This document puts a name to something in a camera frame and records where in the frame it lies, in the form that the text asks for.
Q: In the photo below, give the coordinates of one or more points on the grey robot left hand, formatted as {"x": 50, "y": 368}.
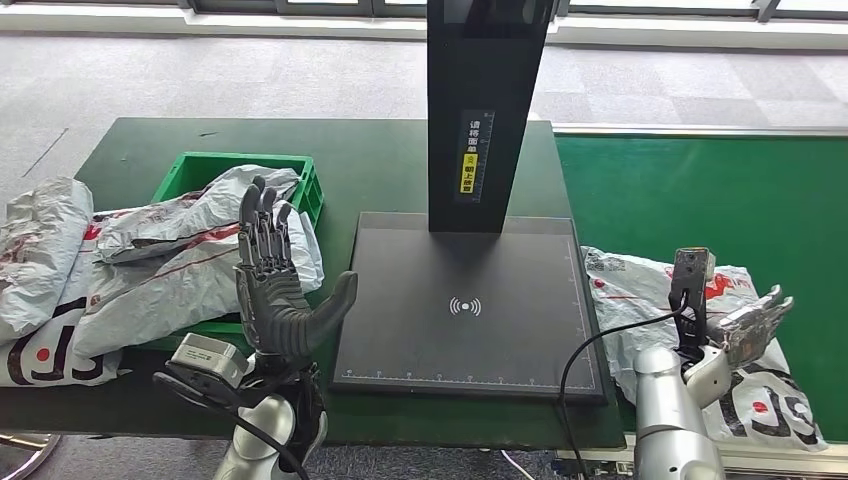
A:
{"x": 278, "y": 311}

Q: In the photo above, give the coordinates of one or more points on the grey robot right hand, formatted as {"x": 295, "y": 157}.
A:
{"x": 748, "y": 328}

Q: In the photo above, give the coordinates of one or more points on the large grey parcel black logo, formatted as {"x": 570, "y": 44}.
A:
{"x": 636, "y": 311}

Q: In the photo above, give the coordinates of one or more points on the grey parcel bag red print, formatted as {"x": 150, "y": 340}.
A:
{"x": 166, "y": 291}

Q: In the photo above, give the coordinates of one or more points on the grey parcel dark red print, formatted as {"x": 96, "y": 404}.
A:
{"x": 192, "y": 212}

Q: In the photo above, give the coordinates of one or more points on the black inbound scanner machine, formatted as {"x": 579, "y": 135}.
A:
{"x": 411, "y": 318}

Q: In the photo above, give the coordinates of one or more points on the green conveyor belt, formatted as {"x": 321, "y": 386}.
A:
{"x": 715, "y": 199}

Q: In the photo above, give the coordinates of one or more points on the crumpled grey parcel bag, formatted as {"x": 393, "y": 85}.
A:
{"x": 40, "y": 252}

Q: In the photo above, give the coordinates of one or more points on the green plastic crate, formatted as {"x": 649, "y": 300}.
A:
{"x": 199, "y": 173}

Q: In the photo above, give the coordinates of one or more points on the dark green table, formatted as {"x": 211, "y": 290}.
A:
{"x": 371, "y": 166}

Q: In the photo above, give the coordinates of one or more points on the black yellow label sticker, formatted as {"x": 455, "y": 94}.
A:
{"x": 469, "y": 175}

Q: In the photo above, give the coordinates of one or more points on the white bag black letters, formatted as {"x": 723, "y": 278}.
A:
{"x": 40, "y": 361}

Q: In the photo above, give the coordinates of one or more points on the metal chair base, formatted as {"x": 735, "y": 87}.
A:
{"x": 50, "y": 450}

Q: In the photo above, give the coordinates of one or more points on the white window sill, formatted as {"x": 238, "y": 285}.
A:
{"x": 199, "y": 26}

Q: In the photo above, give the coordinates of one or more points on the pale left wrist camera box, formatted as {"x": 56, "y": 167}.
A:
{"x": 208, "y": 358}

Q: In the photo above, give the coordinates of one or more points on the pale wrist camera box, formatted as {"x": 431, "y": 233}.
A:
{"x": 208, "y": 358}
{"x": 692, "y": 265}

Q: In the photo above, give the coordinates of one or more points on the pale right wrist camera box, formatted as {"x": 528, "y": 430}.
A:
{"x": 692, "y": 265}

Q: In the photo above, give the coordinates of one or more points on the dark window frame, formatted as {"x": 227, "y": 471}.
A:
{"x": 331, "y": 8}

